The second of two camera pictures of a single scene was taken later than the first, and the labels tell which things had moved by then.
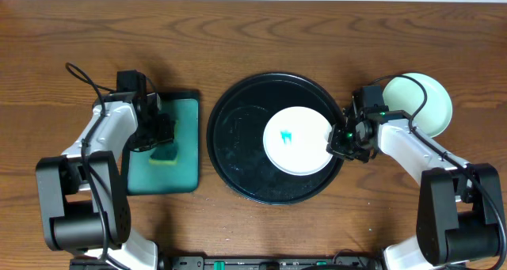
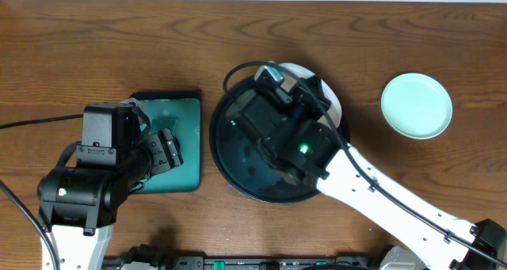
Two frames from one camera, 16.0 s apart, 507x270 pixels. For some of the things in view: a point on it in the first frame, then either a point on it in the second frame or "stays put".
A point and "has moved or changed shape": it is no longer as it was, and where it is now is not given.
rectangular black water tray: (139, 177) stays put
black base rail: (245, 262) stays put
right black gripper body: (341, 142) -> (245, 114)
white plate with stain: (295, 140) has moved or changed shape
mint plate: (406, 94) stays put
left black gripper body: (159, 131) -> (161, 152)
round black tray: (234, 141) stays put
